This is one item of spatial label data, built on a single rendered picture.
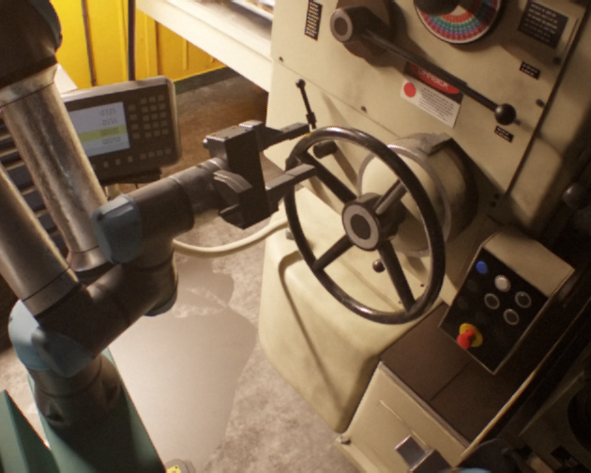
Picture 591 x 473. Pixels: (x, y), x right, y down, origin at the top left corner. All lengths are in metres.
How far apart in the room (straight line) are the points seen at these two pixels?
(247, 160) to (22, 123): 0.30
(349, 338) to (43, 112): 1.18
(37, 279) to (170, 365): 1.61
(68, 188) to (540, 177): 0.74
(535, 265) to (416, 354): 0.77
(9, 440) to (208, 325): 1.70
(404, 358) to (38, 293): 1.17
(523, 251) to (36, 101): 0.79
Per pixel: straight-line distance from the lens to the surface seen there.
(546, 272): 0.90
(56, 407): 0.87
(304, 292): 1.67
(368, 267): 1.74
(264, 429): 2.05
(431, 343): 1.62
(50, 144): 0.71
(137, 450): 0.86
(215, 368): 2.17
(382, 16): 0.98
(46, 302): 0.62
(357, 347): 1.59
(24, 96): 0.70
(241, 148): 0.66
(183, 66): 3.75
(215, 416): 2.07
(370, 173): 0.97
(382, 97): 1.04
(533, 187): 0.91
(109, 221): 0.59
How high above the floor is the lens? 1.88
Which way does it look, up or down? 44 degrees down
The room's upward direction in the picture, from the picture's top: 9 degrees clockwise
